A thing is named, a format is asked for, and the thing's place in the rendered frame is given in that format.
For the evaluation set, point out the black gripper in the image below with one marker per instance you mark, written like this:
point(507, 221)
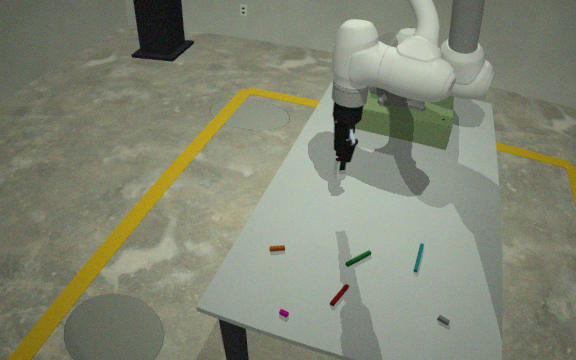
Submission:
point(344, 150)

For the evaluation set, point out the green rod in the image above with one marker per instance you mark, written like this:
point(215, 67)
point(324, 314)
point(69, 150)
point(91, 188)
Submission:
point(358, 258)

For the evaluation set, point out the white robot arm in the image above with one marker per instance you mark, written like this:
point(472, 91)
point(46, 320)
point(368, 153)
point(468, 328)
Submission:
point(414, 70)

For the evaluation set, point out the orange rod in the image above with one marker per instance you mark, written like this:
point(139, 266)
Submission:
point(277, 248)

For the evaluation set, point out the short grey rod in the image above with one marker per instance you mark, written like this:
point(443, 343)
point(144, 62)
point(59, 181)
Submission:
point(443, 320)

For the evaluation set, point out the red rod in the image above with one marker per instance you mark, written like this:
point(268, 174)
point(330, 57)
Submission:
point(339, 295)

